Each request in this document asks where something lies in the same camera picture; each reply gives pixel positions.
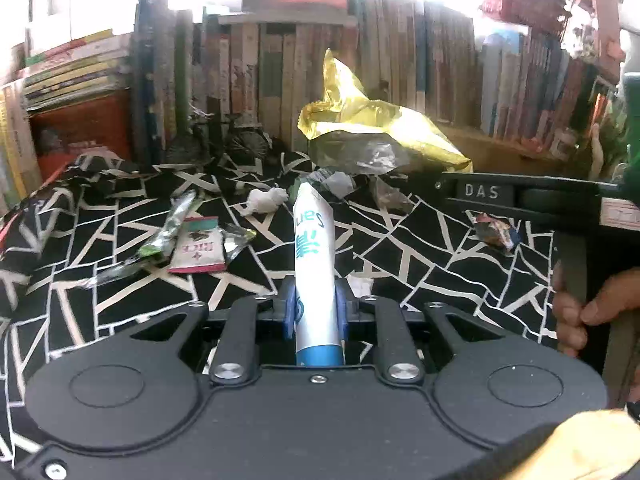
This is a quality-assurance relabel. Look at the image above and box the miniature black bicycle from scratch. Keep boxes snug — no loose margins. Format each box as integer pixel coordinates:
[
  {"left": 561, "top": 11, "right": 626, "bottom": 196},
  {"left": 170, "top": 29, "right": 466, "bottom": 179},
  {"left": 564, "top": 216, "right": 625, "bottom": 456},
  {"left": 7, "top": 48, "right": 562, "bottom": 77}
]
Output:
[{"left": 165, "top": 110, "right": 273, "bottom": 166}]

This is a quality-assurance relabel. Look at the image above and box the clear plastic wrapper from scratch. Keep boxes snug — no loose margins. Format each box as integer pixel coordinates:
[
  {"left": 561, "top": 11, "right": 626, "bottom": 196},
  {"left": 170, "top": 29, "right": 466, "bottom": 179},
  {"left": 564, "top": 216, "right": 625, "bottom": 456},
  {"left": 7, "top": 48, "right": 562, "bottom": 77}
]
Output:
[{"left": 300, "top": 130, "right": 416, "bottom": 211}]

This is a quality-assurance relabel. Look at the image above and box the crumpled white tissue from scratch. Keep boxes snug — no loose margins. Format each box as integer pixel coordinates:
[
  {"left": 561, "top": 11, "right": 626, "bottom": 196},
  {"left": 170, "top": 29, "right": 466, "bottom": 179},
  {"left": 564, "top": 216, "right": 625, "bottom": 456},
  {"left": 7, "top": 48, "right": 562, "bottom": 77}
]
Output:
[{"left": 239, "top": 186, "right": 290, "bottom": 217}]

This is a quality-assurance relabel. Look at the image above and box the green plastic wrapper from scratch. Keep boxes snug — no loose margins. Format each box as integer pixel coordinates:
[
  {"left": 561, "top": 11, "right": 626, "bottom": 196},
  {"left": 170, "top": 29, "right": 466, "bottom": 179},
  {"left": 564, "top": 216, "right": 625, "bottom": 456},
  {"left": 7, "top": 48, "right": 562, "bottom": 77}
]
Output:
[{"left": 85, "top": 189, "right": 203, "bottom": 288}]

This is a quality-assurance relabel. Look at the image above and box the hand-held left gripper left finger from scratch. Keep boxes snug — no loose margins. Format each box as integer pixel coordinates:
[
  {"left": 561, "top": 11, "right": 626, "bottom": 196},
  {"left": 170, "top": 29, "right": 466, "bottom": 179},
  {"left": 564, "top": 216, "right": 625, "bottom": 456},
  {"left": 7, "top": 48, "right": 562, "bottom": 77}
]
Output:
[{"left": 122, "top": 276, "right": 297, "bottom": 386}]

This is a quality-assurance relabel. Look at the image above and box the red house-shaped ornament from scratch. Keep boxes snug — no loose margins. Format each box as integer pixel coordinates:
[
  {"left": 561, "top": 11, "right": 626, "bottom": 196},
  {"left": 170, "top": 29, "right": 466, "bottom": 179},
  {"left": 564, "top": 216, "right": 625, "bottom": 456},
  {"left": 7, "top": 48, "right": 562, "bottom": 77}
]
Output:
[{"left": 570, "top": 0, "right": 627, "bottom": 83}]

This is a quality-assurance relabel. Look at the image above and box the person's left forearm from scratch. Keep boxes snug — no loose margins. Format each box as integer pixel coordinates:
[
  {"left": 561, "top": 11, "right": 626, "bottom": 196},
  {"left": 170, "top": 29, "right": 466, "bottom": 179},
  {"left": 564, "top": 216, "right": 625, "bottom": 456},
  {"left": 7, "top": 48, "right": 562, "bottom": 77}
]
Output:
[{"left": 492, "top": 407, "right": 640, "bottom": 480}]

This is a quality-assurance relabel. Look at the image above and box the person's right hand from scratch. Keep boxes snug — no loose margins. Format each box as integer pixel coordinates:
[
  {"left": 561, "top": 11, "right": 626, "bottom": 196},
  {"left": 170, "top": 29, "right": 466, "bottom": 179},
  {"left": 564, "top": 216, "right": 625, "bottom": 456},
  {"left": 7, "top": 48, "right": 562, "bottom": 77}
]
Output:
[{"left": 551, "top": 261, "right": 640, "bottom": 359}]

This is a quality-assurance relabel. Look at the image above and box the white blue tube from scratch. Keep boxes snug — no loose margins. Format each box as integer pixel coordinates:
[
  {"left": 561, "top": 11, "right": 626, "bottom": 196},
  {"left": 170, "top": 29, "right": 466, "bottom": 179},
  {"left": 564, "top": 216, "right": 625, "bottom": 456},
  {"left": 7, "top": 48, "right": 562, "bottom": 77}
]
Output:
[{"left": 291, "top": 181, "right": 345, "bottom": 367}]

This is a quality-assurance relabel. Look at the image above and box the stack of flat books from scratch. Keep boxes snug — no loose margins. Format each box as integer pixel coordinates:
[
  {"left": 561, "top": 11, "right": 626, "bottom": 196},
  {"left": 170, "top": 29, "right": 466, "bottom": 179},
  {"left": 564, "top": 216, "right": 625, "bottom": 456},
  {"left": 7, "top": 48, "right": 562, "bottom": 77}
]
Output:
[{"left": 20, "top": 29, "right": 135, "bottom": 111}]

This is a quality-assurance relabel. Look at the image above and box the red box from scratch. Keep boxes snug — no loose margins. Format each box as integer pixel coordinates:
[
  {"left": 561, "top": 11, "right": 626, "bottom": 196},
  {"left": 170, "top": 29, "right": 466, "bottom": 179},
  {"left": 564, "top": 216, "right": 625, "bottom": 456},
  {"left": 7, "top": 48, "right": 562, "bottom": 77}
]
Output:
[{"left": 27, "top": 91, "right": 135, "bottom": 181}]

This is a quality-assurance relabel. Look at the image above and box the cardboard box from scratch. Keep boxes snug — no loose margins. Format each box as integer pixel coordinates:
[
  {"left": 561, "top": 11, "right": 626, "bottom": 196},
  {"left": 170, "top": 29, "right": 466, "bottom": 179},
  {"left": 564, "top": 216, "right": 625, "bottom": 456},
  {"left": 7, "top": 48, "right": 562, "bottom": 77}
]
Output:
[{"left": 435, "top": 124, "right": 576, "bottom": 177}]

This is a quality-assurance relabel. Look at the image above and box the row of upright books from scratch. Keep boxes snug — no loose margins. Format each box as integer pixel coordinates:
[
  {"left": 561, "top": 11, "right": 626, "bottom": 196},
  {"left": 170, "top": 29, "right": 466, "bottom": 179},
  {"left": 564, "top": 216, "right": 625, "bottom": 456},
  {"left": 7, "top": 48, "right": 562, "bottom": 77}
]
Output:
[{"left": 131, "top": 0, "right": 618, "bottom": 166}]

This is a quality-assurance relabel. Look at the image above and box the yellow foil bag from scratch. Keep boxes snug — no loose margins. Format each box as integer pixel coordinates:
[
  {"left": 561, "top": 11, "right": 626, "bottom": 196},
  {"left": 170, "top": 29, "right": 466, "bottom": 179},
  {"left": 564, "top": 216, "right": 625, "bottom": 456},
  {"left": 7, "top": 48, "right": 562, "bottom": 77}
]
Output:
[{"left": 298, "top": 48, "right": 474, "bottom": 173}]

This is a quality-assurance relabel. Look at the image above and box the colourful candy wrapper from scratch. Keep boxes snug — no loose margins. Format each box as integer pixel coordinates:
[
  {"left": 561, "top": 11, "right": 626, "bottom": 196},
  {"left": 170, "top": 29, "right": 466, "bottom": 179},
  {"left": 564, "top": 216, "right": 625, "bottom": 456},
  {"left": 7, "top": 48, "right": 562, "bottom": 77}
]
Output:
[{"left": 470, "top": 212, "right": 523, "bottom": 256}]

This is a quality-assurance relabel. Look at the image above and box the black white patterned cloth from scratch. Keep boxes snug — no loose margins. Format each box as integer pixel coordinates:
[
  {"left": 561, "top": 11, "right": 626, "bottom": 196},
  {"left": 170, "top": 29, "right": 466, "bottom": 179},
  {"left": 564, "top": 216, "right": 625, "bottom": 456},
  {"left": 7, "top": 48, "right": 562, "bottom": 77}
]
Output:
[{"left": 0, "top": 151, "right": 563, "bottom": 466}]

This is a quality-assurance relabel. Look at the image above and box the pink white snack packet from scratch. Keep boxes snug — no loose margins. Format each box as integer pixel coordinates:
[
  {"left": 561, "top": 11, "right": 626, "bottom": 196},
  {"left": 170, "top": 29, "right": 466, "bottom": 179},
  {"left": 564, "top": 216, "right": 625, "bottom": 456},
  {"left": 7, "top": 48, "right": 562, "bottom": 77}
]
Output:
[{"left": 167, "top": 216, "right": 227, "bottom": 275}]

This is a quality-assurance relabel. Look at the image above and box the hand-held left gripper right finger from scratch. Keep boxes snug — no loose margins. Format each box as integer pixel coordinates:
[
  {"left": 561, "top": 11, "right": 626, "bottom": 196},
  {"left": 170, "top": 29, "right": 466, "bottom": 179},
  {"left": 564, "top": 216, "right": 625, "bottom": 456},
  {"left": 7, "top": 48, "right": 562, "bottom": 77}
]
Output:
[{"left": 334, "top": 277, "right": 506, "bottom": 386}]

